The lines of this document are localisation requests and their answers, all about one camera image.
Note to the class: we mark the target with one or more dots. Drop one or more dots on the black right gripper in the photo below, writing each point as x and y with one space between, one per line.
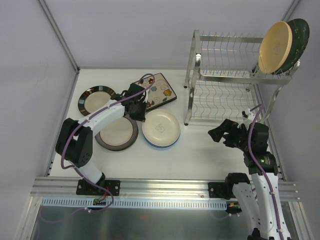
227 132

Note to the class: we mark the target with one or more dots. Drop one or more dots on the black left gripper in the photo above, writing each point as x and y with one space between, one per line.
135 90

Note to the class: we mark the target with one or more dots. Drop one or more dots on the cream bear plate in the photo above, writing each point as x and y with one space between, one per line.
161 127

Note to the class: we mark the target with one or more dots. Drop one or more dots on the blue bear plate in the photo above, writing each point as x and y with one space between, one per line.
158 146

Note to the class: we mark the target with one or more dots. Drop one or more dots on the yellow bear plate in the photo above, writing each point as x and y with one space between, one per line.
275 47

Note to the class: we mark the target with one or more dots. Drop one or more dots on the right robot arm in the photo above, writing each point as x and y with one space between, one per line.
257 192

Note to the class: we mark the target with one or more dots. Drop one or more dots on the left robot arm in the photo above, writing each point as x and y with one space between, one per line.
75 140

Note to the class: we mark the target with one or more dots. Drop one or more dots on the metal dish rack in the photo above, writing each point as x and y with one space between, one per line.
223 78

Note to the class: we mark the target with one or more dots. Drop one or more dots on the brown rimmed cream plate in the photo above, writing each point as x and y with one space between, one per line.
118 135

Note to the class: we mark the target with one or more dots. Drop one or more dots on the square floral plate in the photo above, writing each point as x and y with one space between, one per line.
160 93

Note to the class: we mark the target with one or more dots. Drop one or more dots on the striped rim round plate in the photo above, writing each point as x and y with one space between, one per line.
94 98

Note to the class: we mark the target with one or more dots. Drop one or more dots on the dark green floral plate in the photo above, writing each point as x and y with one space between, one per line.
300 37

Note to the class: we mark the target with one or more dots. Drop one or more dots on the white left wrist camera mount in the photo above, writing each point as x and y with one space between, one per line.
144 96

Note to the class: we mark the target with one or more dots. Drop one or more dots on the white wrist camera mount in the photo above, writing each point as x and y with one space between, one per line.
144 96
248 116

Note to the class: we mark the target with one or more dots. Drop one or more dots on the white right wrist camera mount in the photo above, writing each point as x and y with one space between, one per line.
248 116

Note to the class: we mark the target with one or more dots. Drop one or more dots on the aluminium frame post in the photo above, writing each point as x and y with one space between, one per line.
57 32

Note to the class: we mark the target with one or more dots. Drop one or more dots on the aluminium mounting rail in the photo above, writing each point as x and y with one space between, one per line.
168 189

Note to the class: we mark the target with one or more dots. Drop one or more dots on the white slotted cable duct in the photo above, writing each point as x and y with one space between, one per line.
130 203

